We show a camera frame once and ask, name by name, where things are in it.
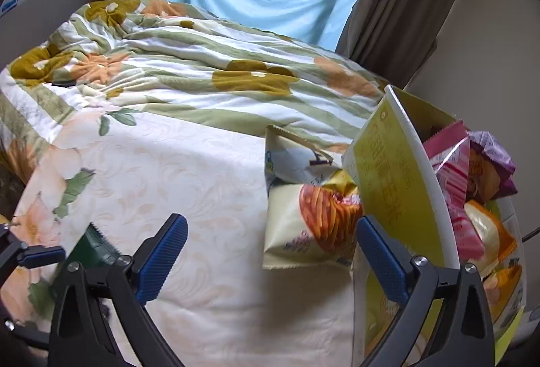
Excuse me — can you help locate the white snack packet blue print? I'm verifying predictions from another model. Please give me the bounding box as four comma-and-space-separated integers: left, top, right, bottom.
264, 124, 344, 186

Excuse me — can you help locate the purple snack packet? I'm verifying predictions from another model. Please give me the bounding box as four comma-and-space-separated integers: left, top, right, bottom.
466, 131, 517, 203

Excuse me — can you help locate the white floral tablecloth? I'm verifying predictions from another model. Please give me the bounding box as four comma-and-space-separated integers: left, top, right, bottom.
0, 106, 368, 367

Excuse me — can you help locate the orange white snack packet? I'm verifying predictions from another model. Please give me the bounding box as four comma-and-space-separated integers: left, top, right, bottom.
464, 200, 517, 275

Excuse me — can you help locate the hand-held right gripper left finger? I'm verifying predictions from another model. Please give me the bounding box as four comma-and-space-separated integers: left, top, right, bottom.
48, 213, 188, 367

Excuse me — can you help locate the pink striped snack packet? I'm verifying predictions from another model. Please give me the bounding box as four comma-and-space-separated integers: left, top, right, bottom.
422, 120, 472, 207

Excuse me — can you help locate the green snack packet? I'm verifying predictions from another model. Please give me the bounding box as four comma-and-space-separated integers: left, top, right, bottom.
53, 221, 124, 300

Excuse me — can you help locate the orange yellow snack packet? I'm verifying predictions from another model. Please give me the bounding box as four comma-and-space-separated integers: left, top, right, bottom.
483, 261, 524, 321

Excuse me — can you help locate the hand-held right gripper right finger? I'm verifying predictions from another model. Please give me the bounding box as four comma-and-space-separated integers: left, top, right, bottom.
356, 214, 495, 367

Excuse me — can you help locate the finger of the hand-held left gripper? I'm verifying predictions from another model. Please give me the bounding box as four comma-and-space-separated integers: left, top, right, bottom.
0, 225, 67, 294
0, 317, 50, 349

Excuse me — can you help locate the floral striped blanket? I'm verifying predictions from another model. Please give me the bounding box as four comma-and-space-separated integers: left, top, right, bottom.
0, 0, 393, 165

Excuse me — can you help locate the cream snack packet orange print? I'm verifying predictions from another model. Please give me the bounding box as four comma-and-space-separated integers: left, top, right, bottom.
262, 171, 363, 271

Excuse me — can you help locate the light pink snack packet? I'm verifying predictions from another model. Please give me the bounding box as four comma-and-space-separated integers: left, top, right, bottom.
445, 198, 486, 262

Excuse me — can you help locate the white furniture panel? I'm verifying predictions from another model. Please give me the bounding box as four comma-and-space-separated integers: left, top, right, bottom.
0, 0, 114, 68

